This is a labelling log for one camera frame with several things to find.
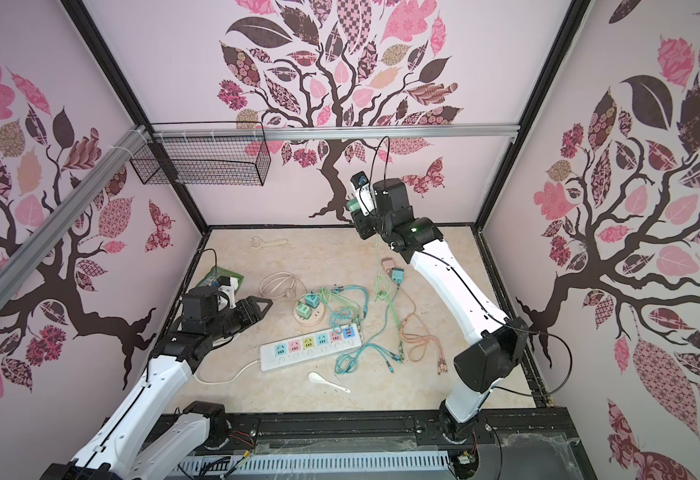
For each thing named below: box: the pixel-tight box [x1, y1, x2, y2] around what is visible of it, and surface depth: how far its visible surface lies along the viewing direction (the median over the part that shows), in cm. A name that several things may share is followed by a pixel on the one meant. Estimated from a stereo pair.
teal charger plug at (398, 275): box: [391, 268, 405, 286], surface depth 106 cm
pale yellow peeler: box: [250, 236, 288, 249], surface depth 117 cm
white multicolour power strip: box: [259, 323, 363, 371], surface depth 87 cm
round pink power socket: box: [293, 303, 326, 328], surface depth 94 cm
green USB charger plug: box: [296, 300, 312, 320], surface depth 91 cm
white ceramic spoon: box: [308, 372, 351, 393], surface depth 83 cm
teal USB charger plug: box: [305, 294, 320, 309], surface depth 93 cm
